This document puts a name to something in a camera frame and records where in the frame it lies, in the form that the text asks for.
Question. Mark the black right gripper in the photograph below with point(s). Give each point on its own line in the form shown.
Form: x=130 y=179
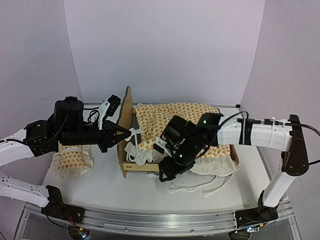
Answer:
x=170 y=173

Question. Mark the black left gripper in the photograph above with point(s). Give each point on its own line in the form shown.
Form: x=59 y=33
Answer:
x=107 y=139

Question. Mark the wooden pet bed frame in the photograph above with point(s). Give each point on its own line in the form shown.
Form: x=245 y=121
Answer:
x=125 y=120

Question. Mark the small duck print pillow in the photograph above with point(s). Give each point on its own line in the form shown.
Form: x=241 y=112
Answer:
x=72 y=161

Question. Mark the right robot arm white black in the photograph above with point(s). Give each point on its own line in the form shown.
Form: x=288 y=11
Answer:
x=285 y=136

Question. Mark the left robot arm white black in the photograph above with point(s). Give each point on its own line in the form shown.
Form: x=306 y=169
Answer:
x=30 y=142

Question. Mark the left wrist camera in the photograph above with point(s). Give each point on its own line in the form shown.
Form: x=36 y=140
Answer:
x=107 y=109

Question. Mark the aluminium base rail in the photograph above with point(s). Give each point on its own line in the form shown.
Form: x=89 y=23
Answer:
x=155 y=212

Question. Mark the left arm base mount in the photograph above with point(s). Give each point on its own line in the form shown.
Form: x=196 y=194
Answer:
x=56 y=208

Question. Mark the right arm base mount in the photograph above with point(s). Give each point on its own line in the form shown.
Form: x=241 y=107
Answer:
x=252 y=217

